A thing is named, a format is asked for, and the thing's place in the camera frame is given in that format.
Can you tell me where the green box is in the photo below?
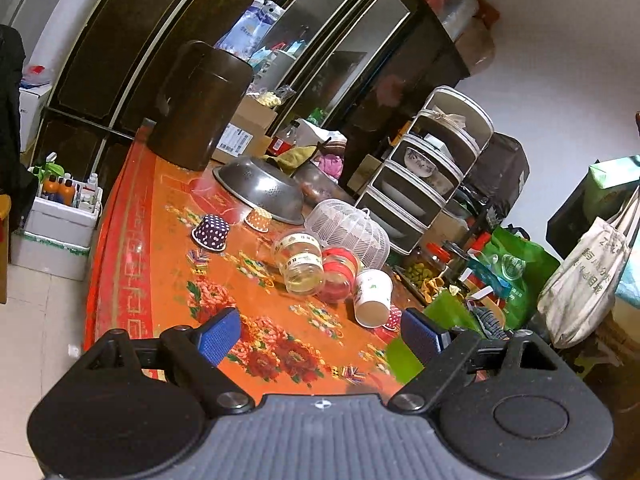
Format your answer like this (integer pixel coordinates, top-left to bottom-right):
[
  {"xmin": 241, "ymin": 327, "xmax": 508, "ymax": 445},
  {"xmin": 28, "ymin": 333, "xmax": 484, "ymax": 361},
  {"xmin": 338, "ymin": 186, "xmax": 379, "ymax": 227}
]
[{"xmin": 582, "ymin": 156, "xmax": 640, "ymax": 221}]

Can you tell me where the black coat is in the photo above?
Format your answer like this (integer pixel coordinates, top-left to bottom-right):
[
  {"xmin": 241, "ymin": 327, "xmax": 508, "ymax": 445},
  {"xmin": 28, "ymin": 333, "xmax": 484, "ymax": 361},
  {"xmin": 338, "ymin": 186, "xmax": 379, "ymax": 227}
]
[{"xmin": 0, "ymin": 24, "xmax": 32, "ymax": 233}]

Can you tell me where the red glass jar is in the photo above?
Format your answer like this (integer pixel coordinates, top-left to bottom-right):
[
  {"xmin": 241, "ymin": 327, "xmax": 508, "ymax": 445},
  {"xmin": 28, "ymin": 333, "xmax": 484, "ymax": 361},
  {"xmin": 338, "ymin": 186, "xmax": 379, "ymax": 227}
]
[{"xmin": 320, "ymin": 246, "xmax": 360, "ymax": 302}]

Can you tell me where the orange patterned paper cup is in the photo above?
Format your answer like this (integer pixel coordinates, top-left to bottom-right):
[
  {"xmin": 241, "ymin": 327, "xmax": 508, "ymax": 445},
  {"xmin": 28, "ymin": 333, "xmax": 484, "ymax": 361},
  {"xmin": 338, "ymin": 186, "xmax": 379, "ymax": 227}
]
[{"xmin": 244, "ymin": 206, "xmax": 273, "ymax": 232}]

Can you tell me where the purple polka dot paper cup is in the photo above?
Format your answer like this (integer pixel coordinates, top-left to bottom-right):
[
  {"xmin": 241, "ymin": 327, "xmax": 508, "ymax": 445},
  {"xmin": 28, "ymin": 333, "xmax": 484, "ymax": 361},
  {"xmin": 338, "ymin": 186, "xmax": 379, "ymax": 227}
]
[{"xmin": 192, "ymin": 213, "xmax": 231, "ymax": 252}]

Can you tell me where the black bag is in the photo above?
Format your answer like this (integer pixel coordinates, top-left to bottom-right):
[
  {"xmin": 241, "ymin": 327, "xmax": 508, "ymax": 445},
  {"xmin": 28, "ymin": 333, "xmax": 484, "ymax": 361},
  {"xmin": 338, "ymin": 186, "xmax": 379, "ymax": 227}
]
[{"xmin": 462, "ymin": 132, "xmax": 531, "ymax": 211}]

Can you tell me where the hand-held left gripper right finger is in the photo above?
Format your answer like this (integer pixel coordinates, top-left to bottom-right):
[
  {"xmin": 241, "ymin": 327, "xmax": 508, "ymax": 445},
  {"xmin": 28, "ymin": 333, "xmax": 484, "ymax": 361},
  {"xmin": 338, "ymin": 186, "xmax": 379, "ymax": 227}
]
[{"xmin": 388, "ymin": 308, "xmax": 568, "ymax": 413}]

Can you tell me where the white foam box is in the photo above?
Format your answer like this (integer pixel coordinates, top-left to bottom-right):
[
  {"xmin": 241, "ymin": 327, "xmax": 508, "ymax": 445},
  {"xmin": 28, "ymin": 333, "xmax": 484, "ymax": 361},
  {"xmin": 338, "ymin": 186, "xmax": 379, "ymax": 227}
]
[
  {"xmin": 10, "ymin": 230, "xmax": 92, "ymax": 282},
  {"xmin": 23, "ymin": 194, "xmax": 102, "ymax": 249}
]

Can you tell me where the white plastic mesh basket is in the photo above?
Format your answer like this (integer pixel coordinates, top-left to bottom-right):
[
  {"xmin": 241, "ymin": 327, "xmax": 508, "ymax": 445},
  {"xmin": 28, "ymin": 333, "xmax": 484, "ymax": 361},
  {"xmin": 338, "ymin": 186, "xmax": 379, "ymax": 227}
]
[{"xmin": 303, "ymin": 199, "xmax": 392, "ymax": 271}]

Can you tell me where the dark wooden cabinet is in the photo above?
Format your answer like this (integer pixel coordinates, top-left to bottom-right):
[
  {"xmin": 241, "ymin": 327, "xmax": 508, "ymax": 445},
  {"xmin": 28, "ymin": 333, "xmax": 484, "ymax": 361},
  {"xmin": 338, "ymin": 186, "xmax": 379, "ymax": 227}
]
[{"xmin": 37, "ymin": 0, "xmax": 472, "ymax": 196}]

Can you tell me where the red lidded pickle jar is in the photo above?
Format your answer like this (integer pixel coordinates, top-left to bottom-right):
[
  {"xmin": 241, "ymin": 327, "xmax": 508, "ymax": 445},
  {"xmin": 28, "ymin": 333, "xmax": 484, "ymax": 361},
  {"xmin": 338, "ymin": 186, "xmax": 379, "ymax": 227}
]
[{"xmin": 404, "ymin": 242, "xmax": 453, "ymax": 283}]

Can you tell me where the white cardboard box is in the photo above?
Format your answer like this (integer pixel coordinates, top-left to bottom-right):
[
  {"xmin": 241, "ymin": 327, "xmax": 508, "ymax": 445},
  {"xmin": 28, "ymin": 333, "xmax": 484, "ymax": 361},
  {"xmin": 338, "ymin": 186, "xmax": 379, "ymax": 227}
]
[{"xmin": 19, "ymin": 82, "xmax": 53, "ymax": 155}]

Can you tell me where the white paper cup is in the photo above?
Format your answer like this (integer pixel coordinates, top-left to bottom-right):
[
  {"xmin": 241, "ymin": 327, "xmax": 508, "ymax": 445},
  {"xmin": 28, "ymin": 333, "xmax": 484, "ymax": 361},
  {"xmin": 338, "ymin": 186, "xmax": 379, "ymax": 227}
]
[{"xmin": 352, "ymin": 269, "xmax": 394, "ymax": 329}]

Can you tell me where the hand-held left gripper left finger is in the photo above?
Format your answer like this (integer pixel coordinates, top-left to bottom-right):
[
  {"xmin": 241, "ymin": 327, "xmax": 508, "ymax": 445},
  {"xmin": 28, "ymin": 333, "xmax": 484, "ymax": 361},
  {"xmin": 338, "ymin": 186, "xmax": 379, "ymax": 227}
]
[{"xmin": 81, "ymin": 307, "xmax": 256, "ymax": 417}]

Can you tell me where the clear plastic wrapped bundle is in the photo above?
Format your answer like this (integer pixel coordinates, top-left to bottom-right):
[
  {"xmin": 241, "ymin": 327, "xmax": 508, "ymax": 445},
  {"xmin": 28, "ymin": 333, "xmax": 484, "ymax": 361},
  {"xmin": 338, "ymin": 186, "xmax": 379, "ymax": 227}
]
[{"xmin": 425, "ymin": 0, "xmax": 488, "ymax": 43}]

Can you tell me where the white stacked dish rack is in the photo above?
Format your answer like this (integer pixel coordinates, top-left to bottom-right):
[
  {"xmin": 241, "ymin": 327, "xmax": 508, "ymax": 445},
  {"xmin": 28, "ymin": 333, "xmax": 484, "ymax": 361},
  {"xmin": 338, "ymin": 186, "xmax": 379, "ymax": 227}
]
[{"xmin": 354, "ymin": 86, "xmax": 495, "ymax": 255}]

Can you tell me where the green shopping bag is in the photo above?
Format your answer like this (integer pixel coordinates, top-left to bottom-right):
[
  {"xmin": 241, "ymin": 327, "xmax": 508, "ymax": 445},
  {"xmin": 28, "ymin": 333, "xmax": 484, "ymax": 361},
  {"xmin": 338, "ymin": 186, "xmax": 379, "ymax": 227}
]
[{"xmin": 470, "ymin": 226, "xmax": 561, "ymax": 331}]

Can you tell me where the steel colander bowl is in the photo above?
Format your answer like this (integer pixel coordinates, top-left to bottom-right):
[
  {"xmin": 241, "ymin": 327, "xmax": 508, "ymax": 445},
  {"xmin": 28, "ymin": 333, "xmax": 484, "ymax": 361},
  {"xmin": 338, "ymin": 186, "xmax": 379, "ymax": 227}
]
[{"xmin": 212, "ymin": 156, "xmax": 306, "ymax": 226}]

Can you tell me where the brown cardboard box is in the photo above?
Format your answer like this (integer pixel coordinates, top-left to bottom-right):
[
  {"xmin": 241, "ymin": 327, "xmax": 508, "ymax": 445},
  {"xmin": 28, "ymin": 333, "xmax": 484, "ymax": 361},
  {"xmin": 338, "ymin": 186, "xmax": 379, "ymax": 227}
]
[{"xmin": 227, "ymin": 94, "xmax": 280, "ymax": 157}]

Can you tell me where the yellow green cloth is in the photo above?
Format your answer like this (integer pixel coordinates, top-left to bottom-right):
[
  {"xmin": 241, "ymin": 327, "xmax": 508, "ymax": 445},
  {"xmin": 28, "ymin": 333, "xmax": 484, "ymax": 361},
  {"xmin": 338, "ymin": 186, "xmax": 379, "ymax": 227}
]
[{"xmin": 264, "ymin": 139, "xmax": 332, "ymax": 173}]

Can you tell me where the blue plastic bag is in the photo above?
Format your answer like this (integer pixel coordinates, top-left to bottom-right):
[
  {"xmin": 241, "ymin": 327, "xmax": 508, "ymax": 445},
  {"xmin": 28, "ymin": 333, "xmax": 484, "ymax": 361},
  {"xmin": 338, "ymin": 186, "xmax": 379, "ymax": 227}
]
[{"xmin": 215, "ymin": 0, "xmax": 286, "ymax": 58}]

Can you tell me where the pink cloth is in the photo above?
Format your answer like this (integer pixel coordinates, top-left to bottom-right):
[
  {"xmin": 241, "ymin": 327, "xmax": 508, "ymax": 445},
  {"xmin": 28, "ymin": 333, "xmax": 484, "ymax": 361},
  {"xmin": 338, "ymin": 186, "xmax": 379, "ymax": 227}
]
[{"xmin": 317, "ymin": 152, "xmax": 345, "ymax": 181}]

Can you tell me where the dark brown plastic bin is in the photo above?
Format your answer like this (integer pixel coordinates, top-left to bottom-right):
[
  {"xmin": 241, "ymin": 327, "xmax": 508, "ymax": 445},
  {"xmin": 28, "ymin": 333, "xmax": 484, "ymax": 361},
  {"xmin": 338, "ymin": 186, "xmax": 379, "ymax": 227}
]
[{"xmin": 146, "ymin": 40, "xmax": 255, "ymax": 171}]

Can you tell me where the red floral tablecloth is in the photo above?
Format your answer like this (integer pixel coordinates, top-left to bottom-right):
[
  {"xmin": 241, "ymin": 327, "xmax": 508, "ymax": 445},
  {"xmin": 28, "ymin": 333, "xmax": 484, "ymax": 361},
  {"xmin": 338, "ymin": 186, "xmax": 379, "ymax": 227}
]
[{"xmin": 82, "ymin": 119, "xmax": 417, "ymax": 402}]

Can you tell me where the bright green bag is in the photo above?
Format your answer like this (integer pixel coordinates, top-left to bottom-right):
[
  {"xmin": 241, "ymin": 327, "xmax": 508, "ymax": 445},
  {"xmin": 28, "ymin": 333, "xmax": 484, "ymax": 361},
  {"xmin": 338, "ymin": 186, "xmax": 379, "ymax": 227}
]
[{"xmin": 385, "ymin": 287, "xmax": 483, "ymax": 386}]

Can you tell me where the white canvas tote bag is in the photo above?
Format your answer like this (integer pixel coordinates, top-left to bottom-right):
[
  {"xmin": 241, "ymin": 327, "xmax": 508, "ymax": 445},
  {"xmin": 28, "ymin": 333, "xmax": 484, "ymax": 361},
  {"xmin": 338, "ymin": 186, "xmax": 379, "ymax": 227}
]
[{"xmin": 537, "ymin": 192, "xmax": 640, "ymax": 350}]

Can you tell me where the clear glass jar yellow label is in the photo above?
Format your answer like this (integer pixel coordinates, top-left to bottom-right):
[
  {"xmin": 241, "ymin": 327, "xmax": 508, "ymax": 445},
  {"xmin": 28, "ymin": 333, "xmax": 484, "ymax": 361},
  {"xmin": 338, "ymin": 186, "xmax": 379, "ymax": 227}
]
[{"xmin": 272, "ymin": 230, "xmax": 325, "ymax": 295}]

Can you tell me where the steel pot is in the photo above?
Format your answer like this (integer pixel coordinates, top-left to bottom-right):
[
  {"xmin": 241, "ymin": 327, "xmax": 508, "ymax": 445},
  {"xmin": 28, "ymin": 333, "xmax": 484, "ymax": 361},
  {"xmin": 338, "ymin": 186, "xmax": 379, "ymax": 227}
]
[{"xmin": 292, "ymin": 162, "xmax": 357, "ymax": 208}]

